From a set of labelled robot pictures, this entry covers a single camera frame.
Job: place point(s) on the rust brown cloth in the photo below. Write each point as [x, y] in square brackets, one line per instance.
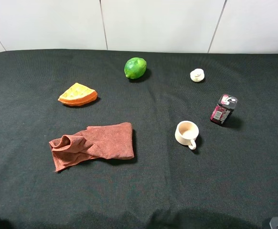
[107, 142]

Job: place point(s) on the green lime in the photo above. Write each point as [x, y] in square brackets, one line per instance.
[135, 68]

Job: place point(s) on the cream wooden cup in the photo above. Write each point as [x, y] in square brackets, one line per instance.
[186, 133]

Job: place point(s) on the small white garlic toy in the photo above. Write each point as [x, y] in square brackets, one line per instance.
[197, 75]

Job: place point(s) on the black pink gum box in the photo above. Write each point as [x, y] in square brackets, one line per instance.
[225, 107]

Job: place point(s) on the black tablecloth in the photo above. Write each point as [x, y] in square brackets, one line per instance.
[230, 181]

